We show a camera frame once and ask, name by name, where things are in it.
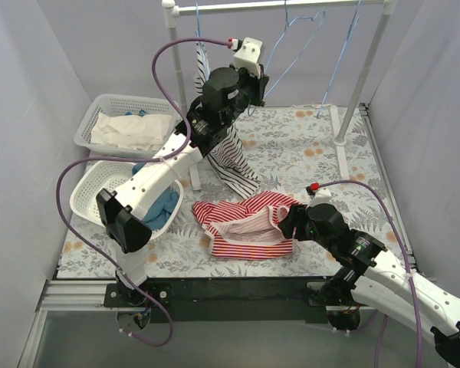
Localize red white striped tank top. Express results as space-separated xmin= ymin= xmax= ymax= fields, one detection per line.
xmin=192 ymin=191 xmax=298 ymax=261

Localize blue wire hanger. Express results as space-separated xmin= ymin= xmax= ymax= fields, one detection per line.
xmin=316 ymin=0 xmax=363 ymax=118
xmin=263 ymin=1 xmax=327 ymax=103

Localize blue garment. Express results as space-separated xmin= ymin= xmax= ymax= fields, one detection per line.
xmin=132 ymin=163 xmax=179 ymax=231

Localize white oval perforated basket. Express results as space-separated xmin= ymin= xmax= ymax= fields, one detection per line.
xmin=69 ymin=159 xmax=184 ymax=242

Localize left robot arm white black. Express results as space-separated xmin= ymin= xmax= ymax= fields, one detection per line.
xmin=96 ymin=64 xmax=269 ymax=307

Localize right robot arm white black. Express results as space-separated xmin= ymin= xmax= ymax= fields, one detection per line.
xmin=278 ymin=203 xmax=460 ymax=367

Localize blue hanger with striped top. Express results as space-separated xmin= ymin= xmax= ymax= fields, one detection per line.
xmin=195 ymin=4 xmax=211 ymax=82

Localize black white striped tank top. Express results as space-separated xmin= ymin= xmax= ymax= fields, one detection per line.
xmin=193 ymin=43 xmax=261 ymax=199

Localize small blue item in basket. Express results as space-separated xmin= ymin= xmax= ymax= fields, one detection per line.
xmin=125 ymin=110 xmax=146 ymax=117

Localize white clothes rack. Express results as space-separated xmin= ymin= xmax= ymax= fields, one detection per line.
xmin=161 ymin=0 xmax=396 ymax=180

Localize white folded cloth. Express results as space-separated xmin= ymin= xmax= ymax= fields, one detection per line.
xmin=90 ymin=113 xmax=172 ymax=150

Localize white rectangular basket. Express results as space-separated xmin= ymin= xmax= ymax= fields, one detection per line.
xmin=74 ymin=94 xmax=181 ymax=158

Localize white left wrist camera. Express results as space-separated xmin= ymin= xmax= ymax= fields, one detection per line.
xmin=228 ymin=38 xmax=263 ymax=70

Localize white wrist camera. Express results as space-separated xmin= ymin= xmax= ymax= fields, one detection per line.
xmin=306 ymin=183 xmax=332 ymax=207
xmin=228 ymin=38 xmax=263 ymax=70

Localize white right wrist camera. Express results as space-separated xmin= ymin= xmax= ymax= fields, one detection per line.
xmin=306 ymin=183 xmax=332 ymax=207

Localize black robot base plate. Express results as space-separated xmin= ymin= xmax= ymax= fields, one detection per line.
xmin=103 ymin=276 xmax=362 ymax=330

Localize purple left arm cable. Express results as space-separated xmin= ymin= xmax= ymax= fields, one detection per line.
xmin=55 ymin=37 xmax=237 ymax=347

